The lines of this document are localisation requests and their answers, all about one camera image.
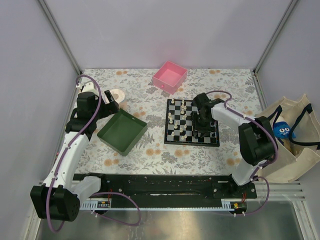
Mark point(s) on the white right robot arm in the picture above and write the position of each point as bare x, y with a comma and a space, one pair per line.
257, 142

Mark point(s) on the blue cartoon face package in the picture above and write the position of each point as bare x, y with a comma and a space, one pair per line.
281, 129

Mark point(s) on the floral patterned table mat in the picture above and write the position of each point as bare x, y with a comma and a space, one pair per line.
148, 103

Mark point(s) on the white slotted cable duct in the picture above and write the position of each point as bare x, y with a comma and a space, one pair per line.
95, 205

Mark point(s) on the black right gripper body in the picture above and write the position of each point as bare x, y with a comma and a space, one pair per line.
200, 124

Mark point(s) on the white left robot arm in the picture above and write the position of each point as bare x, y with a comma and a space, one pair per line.
56, 198

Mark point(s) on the aluminium rail frame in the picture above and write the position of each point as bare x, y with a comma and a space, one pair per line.
291, 191

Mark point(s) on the green plastic tray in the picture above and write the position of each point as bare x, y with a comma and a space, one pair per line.
122, 132

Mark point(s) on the pink toilet paper roll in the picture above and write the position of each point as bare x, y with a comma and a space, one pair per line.
120, 97

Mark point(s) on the pink plastic box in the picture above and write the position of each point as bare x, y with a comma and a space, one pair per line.
169, 77

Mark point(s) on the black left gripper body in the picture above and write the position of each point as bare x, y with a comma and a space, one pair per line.
108, 109

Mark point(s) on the black white chess board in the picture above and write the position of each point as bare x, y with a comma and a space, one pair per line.
179, 126

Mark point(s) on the cream canvas tote bag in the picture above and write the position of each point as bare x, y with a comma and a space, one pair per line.
299, 155

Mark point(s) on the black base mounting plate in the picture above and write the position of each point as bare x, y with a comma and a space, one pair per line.
170, 191

